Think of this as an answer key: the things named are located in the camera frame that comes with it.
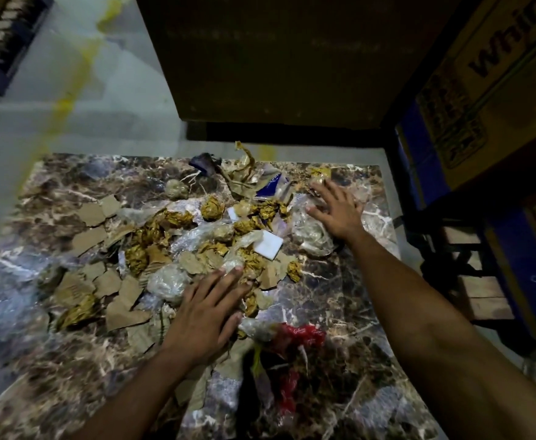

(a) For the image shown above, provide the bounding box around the person's left hand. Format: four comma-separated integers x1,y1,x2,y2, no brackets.
161,265,253,367

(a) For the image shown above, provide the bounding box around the person's right hand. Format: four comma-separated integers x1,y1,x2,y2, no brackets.
305,178,365,243

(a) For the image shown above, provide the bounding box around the pile of cardboard and paper scraps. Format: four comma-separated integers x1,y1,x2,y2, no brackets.
43,141,374,422

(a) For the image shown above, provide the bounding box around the blue foil wrapper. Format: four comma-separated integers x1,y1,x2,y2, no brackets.
255,172,283,199

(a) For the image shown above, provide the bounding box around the white paper piece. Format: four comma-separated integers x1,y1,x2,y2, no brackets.
253,229,285,262

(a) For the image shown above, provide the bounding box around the red plastic wrapper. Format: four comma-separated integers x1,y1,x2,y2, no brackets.
270,323,327,414

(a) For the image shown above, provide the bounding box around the clear bubble wrap sheet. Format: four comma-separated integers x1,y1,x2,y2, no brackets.
0,265,51,362

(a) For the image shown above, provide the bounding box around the person's left forearm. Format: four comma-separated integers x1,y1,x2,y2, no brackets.
71,345,214,440

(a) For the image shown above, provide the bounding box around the person's right forearm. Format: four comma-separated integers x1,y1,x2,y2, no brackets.
346,224,536,440

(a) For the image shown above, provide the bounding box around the marble pattern table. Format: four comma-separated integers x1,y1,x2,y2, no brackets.
0,153,441,440

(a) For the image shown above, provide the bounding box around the wooden pallet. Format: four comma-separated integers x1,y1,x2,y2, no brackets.
405,214,516,324

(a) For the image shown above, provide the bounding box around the large dark cardboard box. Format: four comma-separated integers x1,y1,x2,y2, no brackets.
135,0,466,130

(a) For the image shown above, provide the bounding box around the blue pallet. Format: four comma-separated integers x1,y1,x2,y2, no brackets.
0,0,54,97

